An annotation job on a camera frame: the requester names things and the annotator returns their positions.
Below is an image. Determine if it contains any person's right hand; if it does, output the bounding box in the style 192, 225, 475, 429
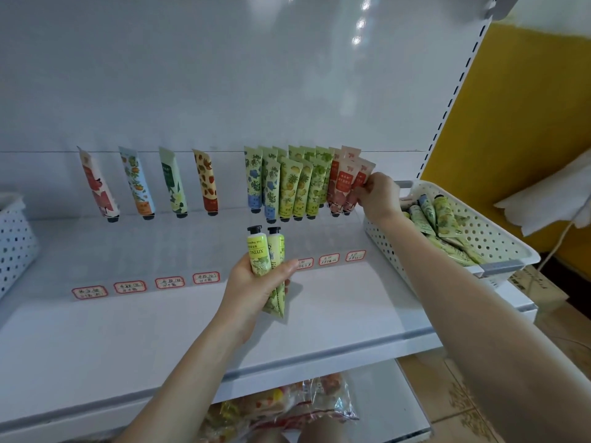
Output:
353, 170, 404, 229

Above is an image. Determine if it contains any person's left hand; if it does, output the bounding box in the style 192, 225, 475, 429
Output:
214, 253, 299, 343

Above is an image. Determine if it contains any red white hand cream tube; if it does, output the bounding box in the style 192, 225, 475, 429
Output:
342, 158, 378, 216

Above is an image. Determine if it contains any white perforated plastic basket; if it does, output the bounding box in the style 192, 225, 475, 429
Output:
0, 191, 42, 301
363, 180, 541, 296

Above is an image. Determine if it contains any yellow-green white-label hand cream tube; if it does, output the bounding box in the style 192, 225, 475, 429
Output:
246, 224, 275, 277

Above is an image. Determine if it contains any pile of green hand cream tubes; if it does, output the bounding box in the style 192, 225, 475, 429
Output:
401, 191, 481, 266

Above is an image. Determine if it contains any light green floral hand cream tube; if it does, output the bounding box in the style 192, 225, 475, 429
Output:
267, 226, 289, 319

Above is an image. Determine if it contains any white metal shelf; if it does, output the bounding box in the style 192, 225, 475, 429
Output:
0, 0, 555, 443

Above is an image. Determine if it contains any row of hand cream tubes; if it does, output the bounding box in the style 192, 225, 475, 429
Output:
78, 145, 377, 224

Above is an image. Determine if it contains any person's left forearm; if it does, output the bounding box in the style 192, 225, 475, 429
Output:
115, 320, 260, 443

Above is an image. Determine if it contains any person's right forearm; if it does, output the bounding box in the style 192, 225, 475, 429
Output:
380, 217, 591, 443

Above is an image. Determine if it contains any person's left leg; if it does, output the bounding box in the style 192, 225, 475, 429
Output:
249, 427, 301, 443

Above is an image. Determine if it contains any person's leg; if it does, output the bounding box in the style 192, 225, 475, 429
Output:
249, 427, 301, 443
300, 420, 350, 443

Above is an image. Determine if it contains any person's right leg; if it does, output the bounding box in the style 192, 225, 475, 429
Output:
300, 420, 350, 443

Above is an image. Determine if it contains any pile of snack packets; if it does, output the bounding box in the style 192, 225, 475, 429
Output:
198, 372, 361, 443

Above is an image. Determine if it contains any clear divider tray with labels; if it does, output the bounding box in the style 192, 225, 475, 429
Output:
71, 249, 369, 301

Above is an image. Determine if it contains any small brown cardboard box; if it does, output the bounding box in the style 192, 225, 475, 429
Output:
512, 263, 569, 314

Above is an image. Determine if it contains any white hanging cable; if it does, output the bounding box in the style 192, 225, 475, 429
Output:
536, 221, 578, 273

